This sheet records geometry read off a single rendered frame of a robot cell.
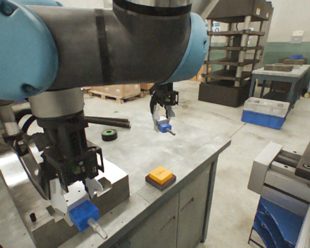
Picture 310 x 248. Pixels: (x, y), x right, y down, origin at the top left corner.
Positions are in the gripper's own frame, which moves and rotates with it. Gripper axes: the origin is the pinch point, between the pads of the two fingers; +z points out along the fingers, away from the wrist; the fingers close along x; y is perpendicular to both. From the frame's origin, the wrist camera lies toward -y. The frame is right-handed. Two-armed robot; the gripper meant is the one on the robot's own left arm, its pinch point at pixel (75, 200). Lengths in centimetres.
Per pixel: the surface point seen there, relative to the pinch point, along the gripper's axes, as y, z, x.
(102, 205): -4.8, 11.2, 8.2
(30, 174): -27.3, 6.5, -1.3
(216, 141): 0, 15, 72
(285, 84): -41, 68, 577
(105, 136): -43, 12, 35
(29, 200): -15.6, 6.4, -5.2
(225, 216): 2, 95, 106
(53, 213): -9.6, 8.7, -2.3
